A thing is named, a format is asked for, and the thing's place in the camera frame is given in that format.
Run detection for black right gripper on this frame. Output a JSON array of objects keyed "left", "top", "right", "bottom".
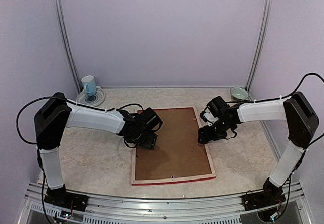
[{"left": 198, "top": 118, "right": 233, "bottom": 144}]

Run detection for brown backing board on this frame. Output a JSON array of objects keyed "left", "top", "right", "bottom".
[{"left": 134, "top": 108, "right": 213, "bottom": 181}]

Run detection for red wooden picture frame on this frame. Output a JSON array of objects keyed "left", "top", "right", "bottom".
[{"left": 131, "top": 105, "right": 217, "bottom": 186}]

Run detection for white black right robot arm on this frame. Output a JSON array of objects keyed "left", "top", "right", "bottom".
[{"left": 198, "top": 88, "right": 323, "bottom": 206}]

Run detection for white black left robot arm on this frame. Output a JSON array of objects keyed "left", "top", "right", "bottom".
[{"left": 18, "top": 92, "right": 163, "bottom": 206}]

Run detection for pale green ceramic bowl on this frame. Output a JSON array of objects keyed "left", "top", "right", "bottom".
[{"left": 230, "top": 87, "right": 249, "bottom": 101}]

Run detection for white blue swirl plate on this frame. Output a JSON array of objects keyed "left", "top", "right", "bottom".
[{"left": 76, "top": 86, "right": 106, "bottom": 107}]

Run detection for light blue mug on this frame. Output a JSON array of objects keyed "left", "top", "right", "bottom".
[{"left": 81, "top": 75, "right": 97, "bottom": 96}]

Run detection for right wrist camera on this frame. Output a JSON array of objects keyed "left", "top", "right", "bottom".
[{"left": 200, "top": 108, "right": 216, "bottom": 125}]

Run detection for front aluminium rail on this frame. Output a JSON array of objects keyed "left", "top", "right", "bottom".
[{"left": 17, "top": 181, "right": 314, "bottom": 224}]

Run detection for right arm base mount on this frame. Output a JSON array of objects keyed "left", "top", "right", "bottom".
[{"left": 241, "top": 178, "right": 286, "bottom": 211}]

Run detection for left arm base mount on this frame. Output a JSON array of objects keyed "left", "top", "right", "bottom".
[{"left": 44, "top": 184, "right": 89, "bottom": 212}]

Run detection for right aluminium corner post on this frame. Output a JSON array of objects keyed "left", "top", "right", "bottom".
[{"left": 245, "top": 0, "right": 273, "bottom": 93}]

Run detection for aluminium corner post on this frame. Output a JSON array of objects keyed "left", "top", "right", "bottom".
[
  {"left": 245, "top": 0, "right": 273, "bottom": 93},
  {"left": 54, "top": 0, "right": 82, "bottom": 93}
]

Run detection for left aluminium corner post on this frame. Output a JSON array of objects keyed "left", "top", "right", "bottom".
[{"left": 54, "top": 0, "right": 82, "bottom": 93}]

